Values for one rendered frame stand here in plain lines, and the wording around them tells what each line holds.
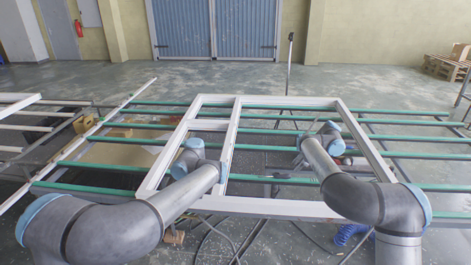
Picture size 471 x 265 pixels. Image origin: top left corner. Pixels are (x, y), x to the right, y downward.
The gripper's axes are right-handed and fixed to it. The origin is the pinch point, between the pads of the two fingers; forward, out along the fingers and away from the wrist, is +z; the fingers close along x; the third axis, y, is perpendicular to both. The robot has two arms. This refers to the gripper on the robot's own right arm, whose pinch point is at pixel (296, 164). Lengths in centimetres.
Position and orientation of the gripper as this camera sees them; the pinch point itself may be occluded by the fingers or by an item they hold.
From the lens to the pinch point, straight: 150.2
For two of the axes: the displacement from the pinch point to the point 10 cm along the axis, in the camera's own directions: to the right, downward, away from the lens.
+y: -8.5, -4.9, -1.6
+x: -1.0, 4.6, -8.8
